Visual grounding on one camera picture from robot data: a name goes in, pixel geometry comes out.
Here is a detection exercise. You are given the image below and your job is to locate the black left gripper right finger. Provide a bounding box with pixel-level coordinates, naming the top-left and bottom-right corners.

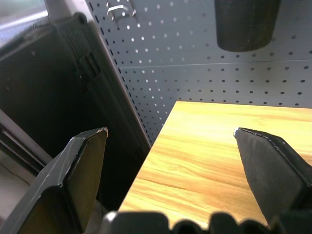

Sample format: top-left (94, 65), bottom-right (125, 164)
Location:
top-left (233, 127), bottom-right (312, 226)

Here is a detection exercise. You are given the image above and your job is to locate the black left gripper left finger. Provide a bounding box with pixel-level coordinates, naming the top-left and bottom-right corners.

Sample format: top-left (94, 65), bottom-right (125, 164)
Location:
top-left (0, 127), bottom-right (109, 234)

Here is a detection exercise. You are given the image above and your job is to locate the grey pegboard panel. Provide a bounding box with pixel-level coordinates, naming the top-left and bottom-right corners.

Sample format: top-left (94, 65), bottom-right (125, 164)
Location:
top-left (84, 0), bottom-right (312, 149)

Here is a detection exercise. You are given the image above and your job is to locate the black plastic crate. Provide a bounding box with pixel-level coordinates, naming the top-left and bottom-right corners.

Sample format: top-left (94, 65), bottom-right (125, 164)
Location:
top-left (0, 12), bottom-right (152, 212)

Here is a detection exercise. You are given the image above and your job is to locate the black cup on pegboard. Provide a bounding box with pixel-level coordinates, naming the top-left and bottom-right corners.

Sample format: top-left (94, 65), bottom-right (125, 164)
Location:
top-left (214, 0), bottom-right (280, 53)

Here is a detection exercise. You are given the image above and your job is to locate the silver metal pegboard hook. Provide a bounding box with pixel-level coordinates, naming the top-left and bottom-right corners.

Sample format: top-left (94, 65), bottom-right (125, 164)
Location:
top-left (106, 0), bottom-right (137, 22)

